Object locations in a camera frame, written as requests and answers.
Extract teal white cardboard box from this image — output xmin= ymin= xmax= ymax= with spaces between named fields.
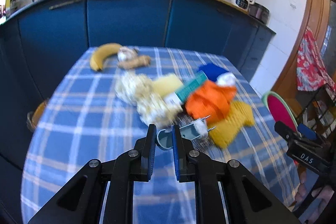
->
xmin=163 ymin=71 xmax=208 ymax=105

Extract blue kitchen cabinets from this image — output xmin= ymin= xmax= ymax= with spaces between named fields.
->
xmin=1 ymin=0 xmax=274 ymax=169

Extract ginger root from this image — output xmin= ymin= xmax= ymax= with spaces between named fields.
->
xmin=117 ymin=55 xmax=151 ymax=70

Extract white paper ball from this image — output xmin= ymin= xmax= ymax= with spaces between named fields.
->
xmin=115 ymin=72 xmax=182 ymax=128

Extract red floral cloth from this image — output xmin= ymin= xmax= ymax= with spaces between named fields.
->
xmin=296 ymin=27 xmax=335 ymax=92

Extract orange plastic bag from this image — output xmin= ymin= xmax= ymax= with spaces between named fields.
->
xmin=185 ymin=80 xmax=237 ymax=124

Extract garlic bulb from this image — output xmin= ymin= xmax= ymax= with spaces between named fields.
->
xmin=117 ymin=47 xmax=138 ymax=62

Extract yellow banana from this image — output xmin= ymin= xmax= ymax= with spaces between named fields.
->
xmin=89 ymin=43 xmax=121 ymax=72

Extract blue plaid tablecloth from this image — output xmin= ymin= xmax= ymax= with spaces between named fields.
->
xmin=21 ymin=47 xmax=299 ymax=223

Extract orange stool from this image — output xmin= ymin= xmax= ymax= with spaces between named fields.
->
xmin=26 ymin=98 xmax=49 ymax=132

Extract person's right hand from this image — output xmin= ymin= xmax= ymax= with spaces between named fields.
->
xmin=295 ymin=169 xmax=334 ymax=223

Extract black rice cooker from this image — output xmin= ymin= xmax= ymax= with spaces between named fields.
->
xmin=248 ymin=3 xmax=270 ymax=24

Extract blue cloth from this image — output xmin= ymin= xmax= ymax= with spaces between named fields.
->
xmin=198 ymin=63 xmax=228 ymax=82

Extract red basin green rim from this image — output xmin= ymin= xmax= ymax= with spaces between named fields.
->
xmin=261 ymin=90 xmax=298 ymax=131

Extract pale yellow sponge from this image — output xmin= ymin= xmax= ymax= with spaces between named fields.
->
xmin=152 ymin=73 xmax=183 ymax=98

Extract white cloth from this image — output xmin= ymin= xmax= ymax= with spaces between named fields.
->
xmin=216 ymin=72 xmax=236 ymax=87

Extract yellow foam fruit net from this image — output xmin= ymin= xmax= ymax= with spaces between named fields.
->
xmin=209 ymin=101 xmax=255 ymax=149

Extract black wire rack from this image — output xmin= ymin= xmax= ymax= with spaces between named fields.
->
xmin=295 ymin=84 xmax=335 ymax=139

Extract wooden door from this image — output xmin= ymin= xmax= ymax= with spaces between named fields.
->
xmin=272 ymin=0 xmax=335 ymax=116

